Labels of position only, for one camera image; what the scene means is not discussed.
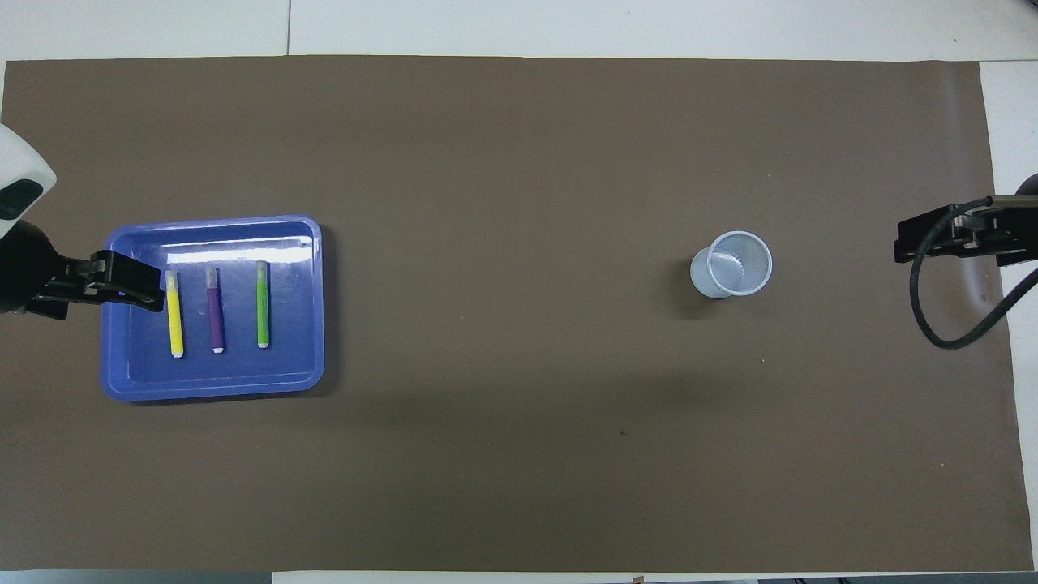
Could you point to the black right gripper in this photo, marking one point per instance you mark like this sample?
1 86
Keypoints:
1018 231

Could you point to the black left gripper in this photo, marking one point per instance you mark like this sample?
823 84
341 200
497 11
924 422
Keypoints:
28 276

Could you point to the yellow marker pen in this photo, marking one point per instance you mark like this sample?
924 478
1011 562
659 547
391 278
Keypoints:
174 320

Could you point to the purple marker pen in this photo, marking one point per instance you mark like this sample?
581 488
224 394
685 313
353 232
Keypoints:
216 316

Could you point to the green marker pen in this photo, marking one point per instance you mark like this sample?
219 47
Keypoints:
263 308

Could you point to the blue plastic tray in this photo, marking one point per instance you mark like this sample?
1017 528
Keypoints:
292 324

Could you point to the translucent mesh pen cup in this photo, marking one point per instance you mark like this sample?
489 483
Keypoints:
714 280

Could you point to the brown table mat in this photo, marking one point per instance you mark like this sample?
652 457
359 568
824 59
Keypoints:
519 454

